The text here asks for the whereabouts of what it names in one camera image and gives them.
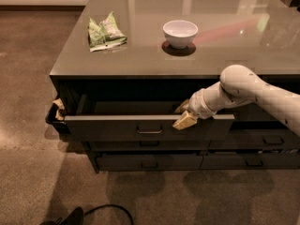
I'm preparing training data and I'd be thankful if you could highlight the black floor cable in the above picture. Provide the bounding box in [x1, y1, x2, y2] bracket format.
[83, 203, 135, 225]

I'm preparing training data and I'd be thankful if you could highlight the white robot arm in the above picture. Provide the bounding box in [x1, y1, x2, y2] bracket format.
[172, 65, 300, 135]

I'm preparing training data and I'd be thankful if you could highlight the dark drawer cabinet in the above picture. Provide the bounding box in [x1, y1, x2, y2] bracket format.
[51, 0, 300, 172]

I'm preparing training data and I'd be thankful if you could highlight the green chip bag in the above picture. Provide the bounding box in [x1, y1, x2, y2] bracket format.
[88, 12, 128, 53]

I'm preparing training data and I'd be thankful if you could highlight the black bin with trash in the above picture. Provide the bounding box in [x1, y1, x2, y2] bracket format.
[45, 97, 70, 134]

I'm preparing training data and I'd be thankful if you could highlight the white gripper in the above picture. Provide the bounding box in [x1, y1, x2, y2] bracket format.
[172, 89, 216, 130]

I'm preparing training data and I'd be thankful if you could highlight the white bowl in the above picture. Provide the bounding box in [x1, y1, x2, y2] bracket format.
[162, 20, 199, 49]

